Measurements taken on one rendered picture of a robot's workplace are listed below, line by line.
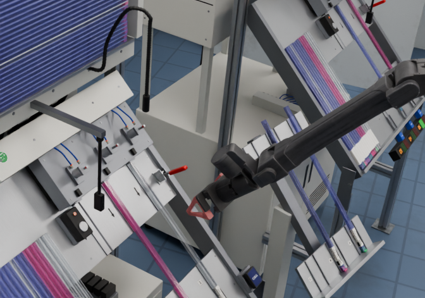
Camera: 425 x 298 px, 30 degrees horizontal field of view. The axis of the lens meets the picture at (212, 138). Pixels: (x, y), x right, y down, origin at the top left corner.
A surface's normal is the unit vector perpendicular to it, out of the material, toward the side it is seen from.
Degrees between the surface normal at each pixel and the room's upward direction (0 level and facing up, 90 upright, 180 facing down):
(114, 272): 0
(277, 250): 90
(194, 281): 43
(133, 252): 0
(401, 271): 0
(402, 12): 90
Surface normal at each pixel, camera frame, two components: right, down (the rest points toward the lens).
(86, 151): 0.65, -0.37
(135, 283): 0.09, -0.83
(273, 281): -0.63, 0.38
